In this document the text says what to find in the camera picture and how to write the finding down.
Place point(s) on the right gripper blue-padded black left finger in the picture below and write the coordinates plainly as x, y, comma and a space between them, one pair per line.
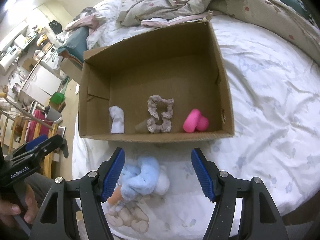
56, 218

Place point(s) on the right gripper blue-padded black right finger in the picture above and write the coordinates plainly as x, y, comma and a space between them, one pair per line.
260, 218

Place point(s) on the light blue fluffy scrunchie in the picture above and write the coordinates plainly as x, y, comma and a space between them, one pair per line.
139, 179

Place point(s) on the pink rubber duck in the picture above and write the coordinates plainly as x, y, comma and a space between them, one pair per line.
195, 121

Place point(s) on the white sock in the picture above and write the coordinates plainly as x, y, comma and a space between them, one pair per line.
117, 116

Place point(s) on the beige lace scrunchie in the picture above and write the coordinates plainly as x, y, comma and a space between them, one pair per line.
160, 114

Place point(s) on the person's left hand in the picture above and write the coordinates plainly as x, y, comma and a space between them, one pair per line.
9, 210

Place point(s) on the green plastic container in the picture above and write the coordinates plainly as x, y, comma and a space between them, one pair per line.
57, 98

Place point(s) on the white cabinet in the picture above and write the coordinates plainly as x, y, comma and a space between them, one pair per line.
39, 86

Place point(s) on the white floral bed sheet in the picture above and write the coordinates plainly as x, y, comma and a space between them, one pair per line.
275, 96

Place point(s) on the teal pillow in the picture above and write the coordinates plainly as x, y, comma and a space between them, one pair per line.
76, 44

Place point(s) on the brown cardboard box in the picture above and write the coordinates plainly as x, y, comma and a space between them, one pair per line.
181, 62

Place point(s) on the beige floral quilt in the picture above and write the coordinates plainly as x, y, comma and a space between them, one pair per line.
279, 16

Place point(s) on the wooden chair frame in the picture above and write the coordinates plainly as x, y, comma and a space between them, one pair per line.
21, 122

